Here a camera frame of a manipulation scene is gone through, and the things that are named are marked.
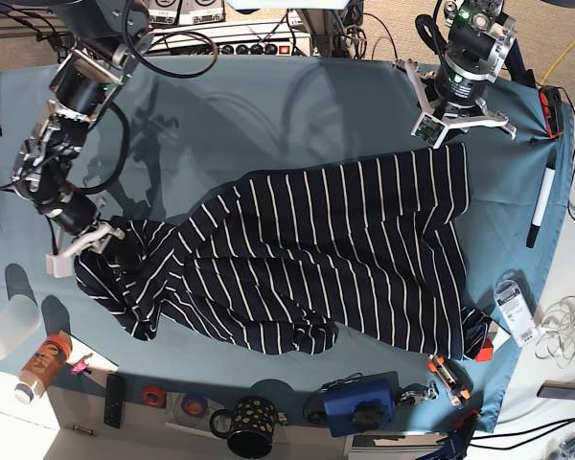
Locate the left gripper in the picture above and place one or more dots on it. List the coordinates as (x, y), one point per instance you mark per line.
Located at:
(440, 115)

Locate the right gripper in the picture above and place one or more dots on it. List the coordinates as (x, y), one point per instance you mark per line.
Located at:
(75, 214)

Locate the navy white striped t-shirt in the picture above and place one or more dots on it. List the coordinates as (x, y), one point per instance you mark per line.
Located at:
(279, 261)

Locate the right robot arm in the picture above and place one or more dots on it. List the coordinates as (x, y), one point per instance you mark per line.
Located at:
(96, 68)

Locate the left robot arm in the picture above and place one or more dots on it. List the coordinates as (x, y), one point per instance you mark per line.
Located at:
(472, 40)

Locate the translucent plastic cup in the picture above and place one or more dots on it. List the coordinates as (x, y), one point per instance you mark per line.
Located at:
(18, 320)

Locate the white paper sheet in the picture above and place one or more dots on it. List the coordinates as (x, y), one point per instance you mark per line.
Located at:
(94, 360)

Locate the orange black power strip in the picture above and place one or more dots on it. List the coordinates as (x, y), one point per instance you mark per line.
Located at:
(552, 108)

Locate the pink toy figure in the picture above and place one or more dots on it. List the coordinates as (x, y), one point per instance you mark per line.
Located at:
(81, 366)

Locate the orange labelled bottle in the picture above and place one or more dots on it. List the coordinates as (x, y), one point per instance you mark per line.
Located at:
(40, 370)

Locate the black white marker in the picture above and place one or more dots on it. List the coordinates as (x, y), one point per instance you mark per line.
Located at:
(541, 204)

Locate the black remote control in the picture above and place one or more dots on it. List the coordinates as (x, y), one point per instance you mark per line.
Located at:
(115, 393)

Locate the orange tape roll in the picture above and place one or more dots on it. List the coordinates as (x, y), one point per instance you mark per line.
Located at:
(154, 396)

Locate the clear plastic package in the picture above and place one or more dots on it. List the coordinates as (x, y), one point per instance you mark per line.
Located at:
(512, 305)

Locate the purple tape roll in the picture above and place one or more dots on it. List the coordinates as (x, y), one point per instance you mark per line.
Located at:
(194, 405)

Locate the teal tablecloth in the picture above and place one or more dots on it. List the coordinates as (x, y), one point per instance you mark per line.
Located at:
(250, 114)

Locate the white paper card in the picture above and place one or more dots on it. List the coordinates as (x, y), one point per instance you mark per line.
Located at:
(497, 336)

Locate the red cube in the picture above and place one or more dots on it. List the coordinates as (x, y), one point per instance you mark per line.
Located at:
(486, 352)

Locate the black mug yellow pattern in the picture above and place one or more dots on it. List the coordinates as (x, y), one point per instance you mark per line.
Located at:
(248, 428)

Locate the orange black utility knife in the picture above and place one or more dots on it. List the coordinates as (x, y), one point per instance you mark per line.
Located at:
(458, 393)

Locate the metal keyring clip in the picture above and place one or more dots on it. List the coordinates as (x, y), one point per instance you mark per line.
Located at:
(417, 396)

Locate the blue box with knob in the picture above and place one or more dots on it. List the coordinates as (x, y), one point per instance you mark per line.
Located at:
(358, 407)

